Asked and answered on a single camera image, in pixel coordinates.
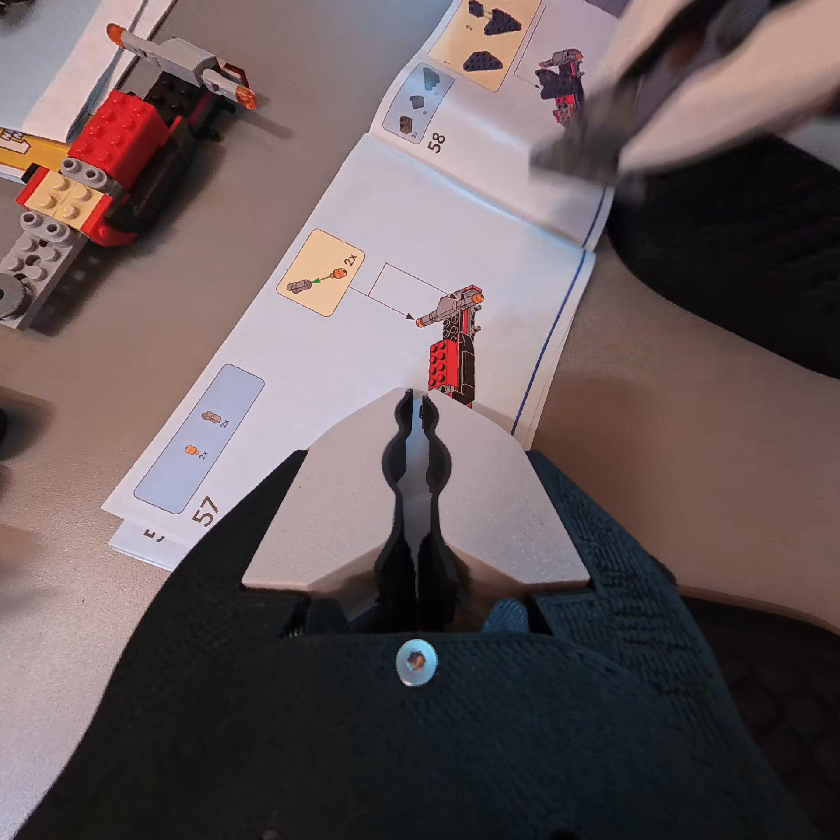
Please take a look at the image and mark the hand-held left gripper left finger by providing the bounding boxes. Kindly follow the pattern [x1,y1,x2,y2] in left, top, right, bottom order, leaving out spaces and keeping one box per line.
[240,386,421,634]

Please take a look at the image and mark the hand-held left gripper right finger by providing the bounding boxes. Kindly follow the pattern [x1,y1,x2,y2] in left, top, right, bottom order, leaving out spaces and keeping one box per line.
[417,391,593,634]

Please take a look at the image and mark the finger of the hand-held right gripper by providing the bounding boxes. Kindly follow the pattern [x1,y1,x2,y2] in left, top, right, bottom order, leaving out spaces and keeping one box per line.
[619,0,840,174]
[570,0,698,153]

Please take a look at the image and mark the red and black lego model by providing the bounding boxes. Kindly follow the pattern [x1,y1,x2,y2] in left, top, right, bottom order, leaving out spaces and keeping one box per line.
[0,23,260,332]

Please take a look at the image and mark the open lego instruction booklet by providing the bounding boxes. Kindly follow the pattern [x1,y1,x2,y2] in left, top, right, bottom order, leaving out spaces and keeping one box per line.
[100,0,631,571]

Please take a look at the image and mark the closed lego instruction booklet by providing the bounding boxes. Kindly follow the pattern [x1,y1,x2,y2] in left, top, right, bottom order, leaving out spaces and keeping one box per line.
[0,0,179,142]

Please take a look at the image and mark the dark cloth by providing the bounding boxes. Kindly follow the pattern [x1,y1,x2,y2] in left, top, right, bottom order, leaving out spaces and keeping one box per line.
[607,134,840,398]

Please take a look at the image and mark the instruction booklet with yellow panel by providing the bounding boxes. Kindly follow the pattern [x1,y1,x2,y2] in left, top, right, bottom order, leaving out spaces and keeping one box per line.
[0,125,73,185]

